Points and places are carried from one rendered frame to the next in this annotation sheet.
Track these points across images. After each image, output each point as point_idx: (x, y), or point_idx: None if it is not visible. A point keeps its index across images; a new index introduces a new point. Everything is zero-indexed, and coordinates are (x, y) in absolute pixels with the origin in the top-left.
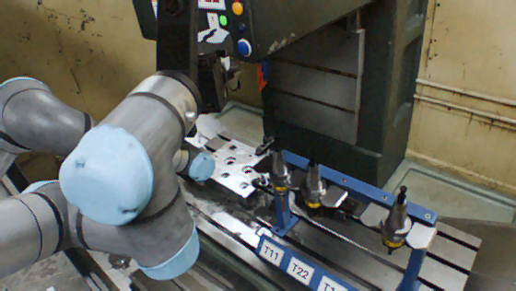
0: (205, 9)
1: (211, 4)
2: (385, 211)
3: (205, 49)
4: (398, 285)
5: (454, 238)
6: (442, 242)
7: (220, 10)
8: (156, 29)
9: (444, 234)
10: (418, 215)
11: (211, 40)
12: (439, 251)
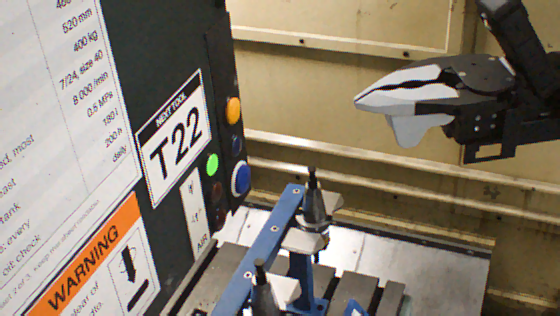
0: (173, 187)
1: (188, 156)
2: (294, 229)
3: (476, 61)
4: (299, 312)
5: (204, 262)
6: (214, 272)
7: (201, 151)
8: (537, 37)
9: (197, 271)
10: (297, 197)
11: (433, 74)
12: (230, 276)
